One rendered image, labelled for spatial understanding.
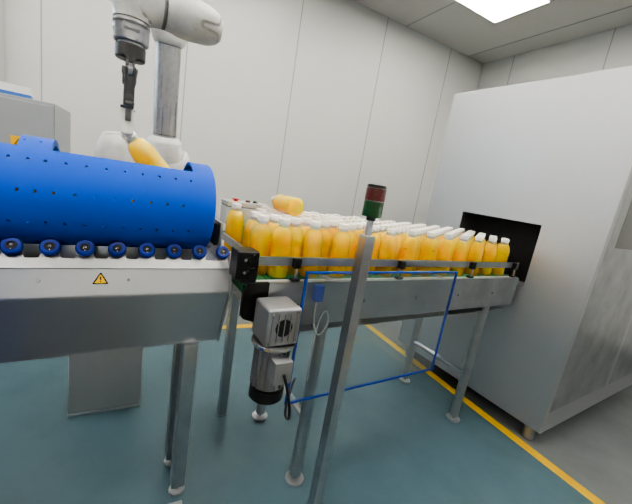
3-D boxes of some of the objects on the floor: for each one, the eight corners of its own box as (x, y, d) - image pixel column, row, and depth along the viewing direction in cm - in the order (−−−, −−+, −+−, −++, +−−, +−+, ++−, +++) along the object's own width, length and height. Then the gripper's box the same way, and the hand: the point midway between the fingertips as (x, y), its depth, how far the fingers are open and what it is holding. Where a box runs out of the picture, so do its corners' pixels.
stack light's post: (305, 510, 129) (358, 233, 107) (314, 506, 131) (368, 234, 109) (311, 519, 126) (366, 236, 104) (319, 515, 128) (376, 236, 106)
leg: (162, 458, 141) (173, 322, 128) (177, 454, 144) (189, 320, 131) (164, 469, 136) (176, 328, 123) (179, 465, 139) (192, 327, 126)
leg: (167, 486, 129) (179, 339, 116) (183, 481, 132) (197, 337, 120) (169, 499, 124) (182, 347, 112) (185, 493, 127) (200, 345, 115)
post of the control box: (216, 411, 173) (238, 222, 153) (224, 409, 175) (246, 223, 155) (218, 416, 170) (241, 224, 150) (226, 414, 172) (249, 225, 152)
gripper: (114, 48, 96) (111, 132, 101) (115, 31, 82) (111, 130, 87) (143, 56, 100) (139, 138, 105) (148, 42, 86) (143, 136, 91)
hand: (127, 122), depth 95 cm, fingers closed on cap, 4 cm apart
